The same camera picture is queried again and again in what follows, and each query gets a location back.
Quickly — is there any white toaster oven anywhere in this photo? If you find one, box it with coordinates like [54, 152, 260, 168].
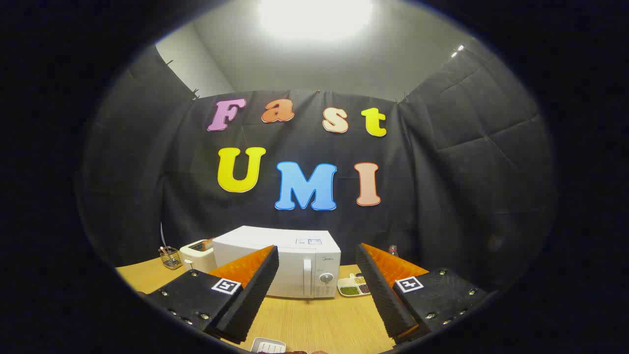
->
[212, 226, 342, 299]

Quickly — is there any wire mesh basket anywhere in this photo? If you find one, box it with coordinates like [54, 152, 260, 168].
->
[158, 246, 182, 270]

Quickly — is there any white divided dish of beans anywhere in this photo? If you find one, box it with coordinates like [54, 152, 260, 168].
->
[337, 273, 372, 297]

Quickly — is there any cream pop-up toaster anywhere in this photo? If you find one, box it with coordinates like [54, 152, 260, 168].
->
[179, 239, 218, 274]

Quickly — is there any black backdrop cloth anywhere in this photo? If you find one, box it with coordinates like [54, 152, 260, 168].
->
[76, 42, 558, 295]

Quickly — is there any small white rectangular dish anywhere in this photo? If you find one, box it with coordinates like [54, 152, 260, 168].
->
[251, 337, 286, 354]

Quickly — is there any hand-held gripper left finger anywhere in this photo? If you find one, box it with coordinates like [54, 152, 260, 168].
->
[145, 245, 280, 344]

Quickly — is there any ceiling light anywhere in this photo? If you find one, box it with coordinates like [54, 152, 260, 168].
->
[258, 0, 374, 41]

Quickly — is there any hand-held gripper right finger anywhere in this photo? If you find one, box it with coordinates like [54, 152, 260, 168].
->
[355, 243, 490, 344]

